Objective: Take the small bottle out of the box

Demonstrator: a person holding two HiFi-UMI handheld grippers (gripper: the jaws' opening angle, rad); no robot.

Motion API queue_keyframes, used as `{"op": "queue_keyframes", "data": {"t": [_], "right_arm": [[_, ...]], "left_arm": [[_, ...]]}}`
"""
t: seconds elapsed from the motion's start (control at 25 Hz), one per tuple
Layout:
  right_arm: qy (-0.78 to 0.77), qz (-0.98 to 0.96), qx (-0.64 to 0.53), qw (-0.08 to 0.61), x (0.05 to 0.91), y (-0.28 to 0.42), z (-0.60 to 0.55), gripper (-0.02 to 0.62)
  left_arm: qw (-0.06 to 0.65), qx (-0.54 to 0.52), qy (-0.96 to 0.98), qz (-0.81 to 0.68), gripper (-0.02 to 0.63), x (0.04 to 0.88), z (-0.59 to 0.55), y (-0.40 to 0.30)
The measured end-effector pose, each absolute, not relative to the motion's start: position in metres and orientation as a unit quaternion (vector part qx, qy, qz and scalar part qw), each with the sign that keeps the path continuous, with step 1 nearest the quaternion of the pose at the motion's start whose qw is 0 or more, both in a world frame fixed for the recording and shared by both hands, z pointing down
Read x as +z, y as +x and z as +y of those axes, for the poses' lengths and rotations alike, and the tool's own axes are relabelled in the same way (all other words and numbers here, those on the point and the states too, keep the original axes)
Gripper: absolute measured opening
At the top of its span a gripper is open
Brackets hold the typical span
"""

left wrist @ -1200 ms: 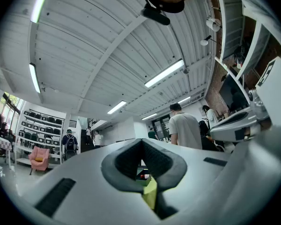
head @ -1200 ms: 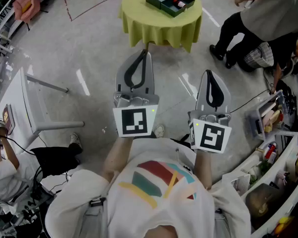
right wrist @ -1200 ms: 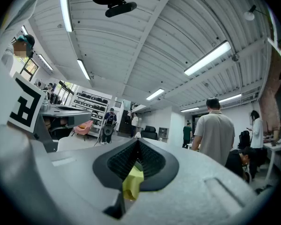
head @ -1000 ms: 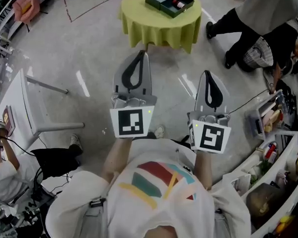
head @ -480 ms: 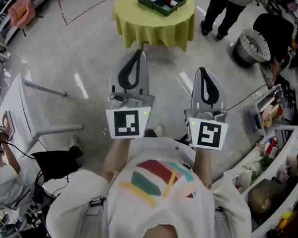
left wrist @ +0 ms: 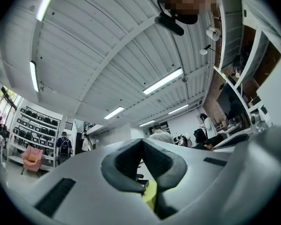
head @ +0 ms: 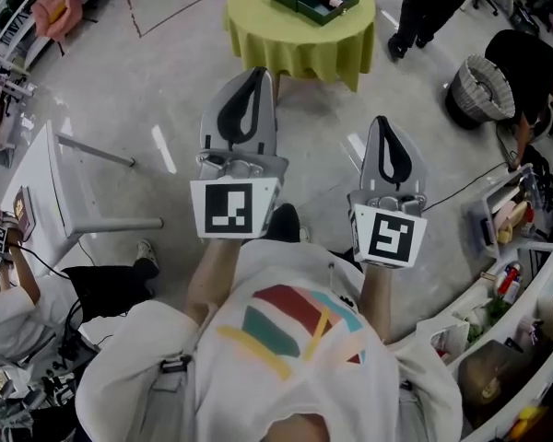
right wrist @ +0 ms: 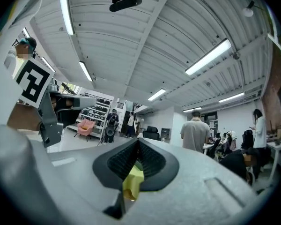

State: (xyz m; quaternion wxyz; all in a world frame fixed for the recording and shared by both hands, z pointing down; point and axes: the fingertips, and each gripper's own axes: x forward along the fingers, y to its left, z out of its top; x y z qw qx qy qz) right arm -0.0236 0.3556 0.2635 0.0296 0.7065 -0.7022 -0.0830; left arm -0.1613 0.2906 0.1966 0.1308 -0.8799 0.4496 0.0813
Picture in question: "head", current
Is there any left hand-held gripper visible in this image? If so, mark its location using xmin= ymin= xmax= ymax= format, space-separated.
xmin=190 ymin=66 xmax=290 ymax=239

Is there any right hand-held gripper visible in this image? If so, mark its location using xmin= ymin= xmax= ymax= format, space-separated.
xmin=347 ymin=115 xmax=429 ymax=270

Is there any person's left forearm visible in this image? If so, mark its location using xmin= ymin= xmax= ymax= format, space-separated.
xmin=185 ymin=236 xmax=240 ymax=327

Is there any person's right forearm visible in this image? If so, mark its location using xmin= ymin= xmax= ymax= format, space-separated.
xmin=358 ymin=261 xmax=396 ymax=345

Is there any clear plastic storage bin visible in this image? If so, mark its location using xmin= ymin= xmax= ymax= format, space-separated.
xmin=462 ymin=163 xmax=536 ymax=261

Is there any wooden table leg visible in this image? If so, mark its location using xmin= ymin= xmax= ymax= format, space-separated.
xmin=271 ymin=71 xmax=297 ymax=106

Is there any yellow-green round tablecloth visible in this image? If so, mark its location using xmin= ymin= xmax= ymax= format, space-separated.
xmin=222 ymin=0 xmax=378 ymax=94

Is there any grey woven wastebasket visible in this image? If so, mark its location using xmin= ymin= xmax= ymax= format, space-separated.
xmin=443 ymin=53 xmax=517 ymax=131

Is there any red and white bottle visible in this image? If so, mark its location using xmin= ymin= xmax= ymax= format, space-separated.
xmin=494 ymin=262 xmax=523 ymax=297

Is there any white shelf rack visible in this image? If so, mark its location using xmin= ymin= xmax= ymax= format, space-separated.
xmin=414 ymin=241 xmax=553 ymax=442

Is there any white metal-leg desk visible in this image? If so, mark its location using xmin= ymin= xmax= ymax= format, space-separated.
xmin=0 ymin=119 xmax=165 ymax=276

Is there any orange cloth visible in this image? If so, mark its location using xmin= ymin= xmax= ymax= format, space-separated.
xmin=30 ymin=0 xmax=85 ymax=43

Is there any brown basket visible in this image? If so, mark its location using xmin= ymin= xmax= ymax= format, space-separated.
xmin=455 ymin=338 xmax=543 ymax=421

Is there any dark red book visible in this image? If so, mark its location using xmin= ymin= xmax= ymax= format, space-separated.
xmin=10 ymin=185 xmax=38 ymax=242

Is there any person's white printed shirt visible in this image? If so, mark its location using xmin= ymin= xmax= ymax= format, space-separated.
xmin=75 ymin=238 xmax=465 ymax=442

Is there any grey shoulder strap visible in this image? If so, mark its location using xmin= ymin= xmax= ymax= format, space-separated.
xmin=148 ymin=352 xmax=200 ymax=442

